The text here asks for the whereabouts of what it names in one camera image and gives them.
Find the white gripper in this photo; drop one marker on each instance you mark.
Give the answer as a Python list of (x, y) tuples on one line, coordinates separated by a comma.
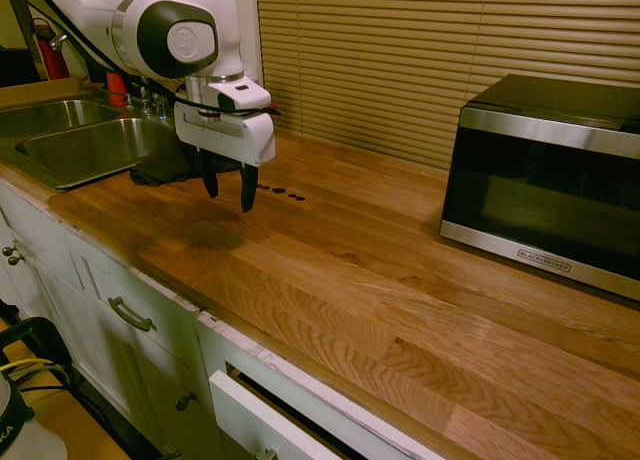
[(225, 135)]

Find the dark grey cloth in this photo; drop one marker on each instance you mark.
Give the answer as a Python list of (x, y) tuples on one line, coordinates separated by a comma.
[(160, 172)]

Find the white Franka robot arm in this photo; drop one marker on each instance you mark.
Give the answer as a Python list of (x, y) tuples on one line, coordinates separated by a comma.
[(175, 40)]

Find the chrome faucet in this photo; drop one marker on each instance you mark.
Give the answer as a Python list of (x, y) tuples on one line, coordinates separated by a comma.
[(152, 102)]

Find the red cup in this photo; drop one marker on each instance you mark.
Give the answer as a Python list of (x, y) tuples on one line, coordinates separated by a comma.
[(116, 87)]

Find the stainless steel sink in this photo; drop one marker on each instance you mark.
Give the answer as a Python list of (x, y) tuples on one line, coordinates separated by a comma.
[(85, 145)]

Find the white kitchen cabinet run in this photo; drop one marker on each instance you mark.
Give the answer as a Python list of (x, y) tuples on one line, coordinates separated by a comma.
[(60, 300)]

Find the wide tan window blind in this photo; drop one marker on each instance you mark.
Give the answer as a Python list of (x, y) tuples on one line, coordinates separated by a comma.
[(400, 55)]

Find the red fire extinguisher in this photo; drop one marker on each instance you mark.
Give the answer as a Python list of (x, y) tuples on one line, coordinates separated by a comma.
[(52, 60)]

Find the round metal cabinet knob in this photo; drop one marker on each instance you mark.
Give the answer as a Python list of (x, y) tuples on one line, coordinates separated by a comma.
[(185, 400), (7, 252), (15, 259)]

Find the white open drawer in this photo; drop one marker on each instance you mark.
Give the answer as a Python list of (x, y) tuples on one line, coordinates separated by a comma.
[(260, 410)]

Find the black clamp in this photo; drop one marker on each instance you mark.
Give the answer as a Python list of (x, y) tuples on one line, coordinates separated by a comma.
[(47, 337)]

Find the black steel microwave oven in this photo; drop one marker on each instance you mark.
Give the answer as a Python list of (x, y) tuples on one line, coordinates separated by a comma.
[(540, 190)]

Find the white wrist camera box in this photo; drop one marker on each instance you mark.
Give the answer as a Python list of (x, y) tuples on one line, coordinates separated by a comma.
[(242, 96)]

